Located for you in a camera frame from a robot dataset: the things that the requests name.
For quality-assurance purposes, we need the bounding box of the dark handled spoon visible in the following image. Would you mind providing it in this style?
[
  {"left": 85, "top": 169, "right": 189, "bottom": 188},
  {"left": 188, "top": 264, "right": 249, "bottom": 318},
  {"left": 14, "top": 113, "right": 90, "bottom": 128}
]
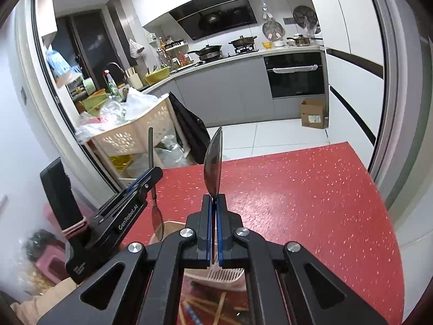
[{"left": 147, "top": 127, "right": 164, "bottom": 241}]

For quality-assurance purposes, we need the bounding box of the bamboo chopstick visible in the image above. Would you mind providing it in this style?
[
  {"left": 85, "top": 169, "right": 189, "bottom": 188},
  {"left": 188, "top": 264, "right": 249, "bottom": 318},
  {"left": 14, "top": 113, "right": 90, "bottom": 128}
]
[{"left": 188, "top": 290, "right": 250, "bottom": 325}]

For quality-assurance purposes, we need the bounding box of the steel spoon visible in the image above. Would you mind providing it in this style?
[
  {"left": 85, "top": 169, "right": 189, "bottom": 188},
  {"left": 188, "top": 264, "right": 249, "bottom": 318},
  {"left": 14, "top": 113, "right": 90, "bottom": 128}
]
[{"left": 203, "top": 127, "right": 222, "bottom": 198}]

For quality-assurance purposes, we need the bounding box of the beige sleeve forearm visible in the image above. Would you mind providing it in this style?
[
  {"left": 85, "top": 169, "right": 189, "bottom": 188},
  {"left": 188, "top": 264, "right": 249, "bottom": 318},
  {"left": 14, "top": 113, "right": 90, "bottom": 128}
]
[{"left": 10, "top": 277, "right": 78, "bottom": 324}]

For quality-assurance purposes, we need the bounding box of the pink utensil holder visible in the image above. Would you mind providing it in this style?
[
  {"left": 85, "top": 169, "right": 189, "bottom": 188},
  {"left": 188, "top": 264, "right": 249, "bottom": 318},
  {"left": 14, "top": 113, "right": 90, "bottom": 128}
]
[{"left": 149, "top": 221, "right": 246, "bottom": 292}]

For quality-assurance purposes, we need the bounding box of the pink plastic stool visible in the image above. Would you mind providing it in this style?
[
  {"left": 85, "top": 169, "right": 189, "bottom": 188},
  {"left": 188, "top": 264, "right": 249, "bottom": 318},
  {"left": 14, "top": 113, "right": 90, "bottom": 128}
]
[{"left": 35, "top": 244, "right": 69, "bottom": 284}]

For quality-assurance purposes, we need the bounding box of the black apron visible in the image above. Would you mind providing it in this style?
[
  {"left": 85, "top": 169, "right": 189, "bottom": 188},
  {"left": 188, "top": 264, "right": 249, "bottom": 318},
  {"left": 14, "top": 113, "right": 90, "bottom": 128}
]
[{"left": 169, "top": 92, "right": 211, "bottom": 164}]

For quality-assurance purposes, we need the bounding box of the beige plastic storage rack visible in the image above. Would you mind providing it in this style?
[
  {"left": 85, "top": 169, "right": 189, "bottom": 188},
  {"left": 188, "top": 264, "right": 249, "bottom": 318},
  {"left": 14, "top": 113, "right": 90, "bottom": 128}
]
[{"left": 76, "top": 92, "right": 192, "bottom": 188}]

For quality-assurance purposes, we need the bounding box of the green basket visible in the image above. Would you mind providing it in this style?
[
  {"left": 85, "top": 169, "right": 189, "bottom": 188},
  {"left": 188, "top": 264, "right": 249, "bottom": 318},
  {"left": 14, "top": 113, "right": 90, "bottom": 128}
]
[{"left": 145, "top": 67, "right": 170, "bottom": 85}]

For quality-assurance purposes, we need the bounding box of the cardboard box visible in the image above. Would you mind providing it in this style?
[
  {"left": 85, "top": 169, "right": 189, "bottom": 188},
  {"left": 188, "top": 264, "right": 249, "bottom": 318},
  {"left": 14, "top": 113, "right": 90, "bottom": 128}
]
[{"left": 300, "top": 99, "right": 325, "bottom": 129}]

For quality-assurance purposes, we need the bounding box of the black wok on stove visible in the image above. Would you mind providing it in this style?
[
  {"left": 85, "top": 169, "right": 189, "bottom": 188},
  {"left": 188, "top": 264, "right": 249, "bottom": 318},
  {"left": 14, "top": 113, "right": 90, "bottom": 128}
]
[{"left": 188, "top": 45, "right": 222, "bottom": 62}]

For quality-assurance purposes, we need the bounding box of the built-in black oven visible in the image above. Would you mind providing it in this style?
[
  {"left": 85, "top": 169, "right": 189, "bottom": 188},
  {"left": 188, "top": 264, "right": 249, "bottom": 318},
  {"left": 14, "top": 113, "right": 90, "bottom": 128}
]
[{"left": 264, "top": 52, "right": 325, "bottom": 98}]

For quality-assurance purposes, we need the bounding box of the brass pot on stove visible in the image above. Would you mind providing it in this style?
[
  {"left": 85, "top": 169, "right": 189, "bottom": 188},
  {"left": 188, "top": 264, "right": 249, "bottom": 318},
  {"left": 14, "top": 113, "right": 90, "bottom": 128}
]
[{"left": 229, "top": 35, "right": 257, "bottom": 48}]

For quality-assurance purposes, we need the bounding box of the black range hood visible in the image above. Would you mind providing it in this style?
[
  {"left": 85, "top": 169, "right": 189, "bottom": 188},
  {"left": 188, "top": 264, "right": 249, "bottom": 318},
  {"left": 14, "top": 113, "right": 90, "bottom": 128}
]
[{"left": 169, "top": 0, "right": 257, "bottom": 40}]

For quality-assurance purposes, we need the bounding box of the white refrigerator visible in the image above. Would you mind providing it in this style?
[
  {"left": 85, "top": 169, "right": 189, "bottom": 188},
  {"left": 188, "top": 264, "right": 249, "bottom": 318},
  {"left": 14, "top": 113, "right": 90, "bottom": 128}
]
[{"left": 312, "top": 0, "right": 385, "bottom": 167}]

